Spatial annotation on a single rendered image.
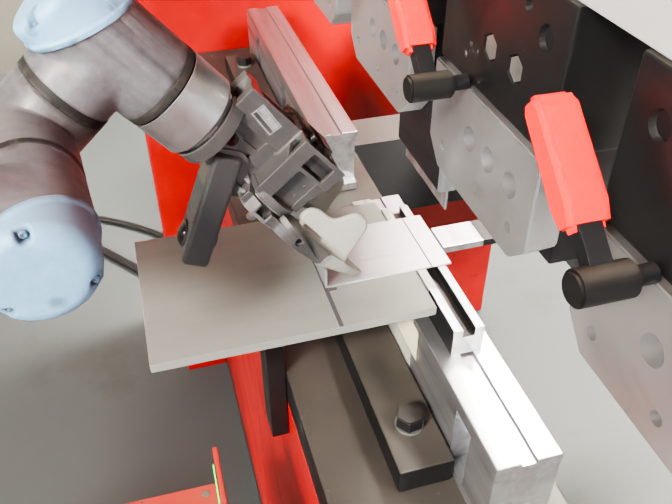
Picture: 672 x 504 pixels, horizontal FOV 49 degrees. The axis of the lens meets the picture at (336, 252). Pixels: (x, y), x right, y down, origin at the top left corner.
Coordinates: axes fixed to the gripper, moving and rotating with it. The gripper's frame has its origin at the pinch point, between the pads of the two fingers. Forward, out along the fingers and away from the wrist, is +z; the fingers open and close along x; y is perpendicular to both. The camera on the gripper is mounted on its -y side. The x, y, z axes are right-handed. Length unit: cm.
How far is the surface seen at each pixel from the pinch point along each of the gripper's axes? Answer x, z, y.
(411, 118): 1.4, -4.9, 14.3
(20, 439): 73, 39, -110
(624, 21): -28.8, -22.6, 25.5
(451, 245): -1.9, 7.8, 8.7
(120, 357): 94, 55, -91
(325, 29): 84, 23, 9
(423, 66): -14.8, -18.8, 18.0
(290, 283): -2.6, -2.9, -4.5
